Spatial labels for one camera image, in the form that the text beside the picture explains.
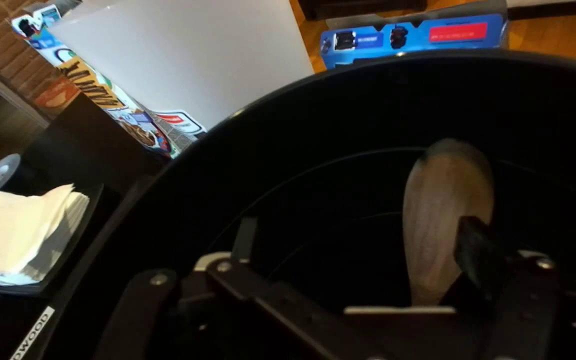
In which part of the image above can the translucent white bin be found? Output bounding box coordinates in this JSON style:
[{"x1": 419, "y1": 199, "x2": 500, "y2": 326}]
[{"x1": 50, "y1": 0, "x2": 317, "y2": 131}]

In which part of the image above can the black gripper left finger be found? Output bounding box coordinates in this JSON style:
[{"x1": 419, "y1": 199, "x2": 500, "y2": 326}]
[{"x1": 94, "y1": 215, "x2": 376, "y2": 360}]

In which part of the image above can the brown wooden spoon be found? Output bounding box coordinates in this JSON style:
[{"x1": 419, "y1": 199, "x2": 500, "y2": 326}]
[{"x1": 402, "y1": 135, "x2": 497, "y2": 308}]

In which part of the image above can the folded white paper napkin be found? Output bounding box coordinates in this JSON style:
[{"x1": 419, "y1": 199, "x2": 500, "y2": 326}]
[{"x1": 0, "y1": 182, "x2": 93, "y2": 290}]

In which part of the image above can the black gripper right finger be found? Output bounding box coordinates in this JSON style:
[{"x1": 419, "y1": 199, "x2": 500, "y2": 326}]
[{"x1": 454, "y1": 215, "x2": 565, "y2": 360}]

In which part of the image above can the blue cardboard box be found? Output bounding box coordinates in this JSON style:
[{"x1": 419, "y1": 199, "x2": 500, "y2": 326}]
[{"x1": 318, "y1": 11, "x2": 513, "y2": 71}]

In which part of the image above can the black plastic bin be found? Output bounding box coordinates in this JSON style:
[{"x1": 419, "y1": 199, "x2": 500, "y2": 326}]
[{"x1": 6, "y1": 48, "x2": 576, "y2": 360}]

